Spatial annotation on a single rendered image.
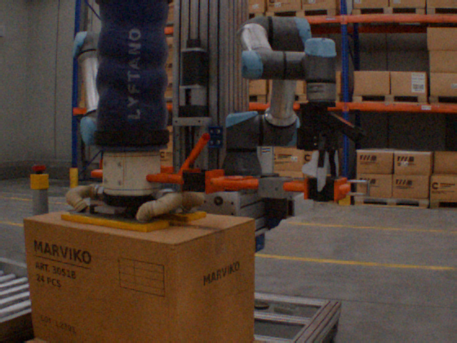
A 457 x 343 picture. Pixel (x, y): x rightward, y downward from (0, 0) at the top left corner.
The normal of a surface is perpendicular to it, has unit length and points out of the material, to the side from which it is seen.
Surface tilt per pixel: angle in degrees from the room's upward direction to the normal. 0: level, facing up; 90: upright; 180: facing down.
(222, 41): 90
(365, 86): 91
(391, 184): 90
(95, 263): 90
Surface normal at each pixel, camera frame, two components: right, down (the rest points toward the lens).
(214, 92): -0.41, 0.07
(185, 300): 0.87, 0.04
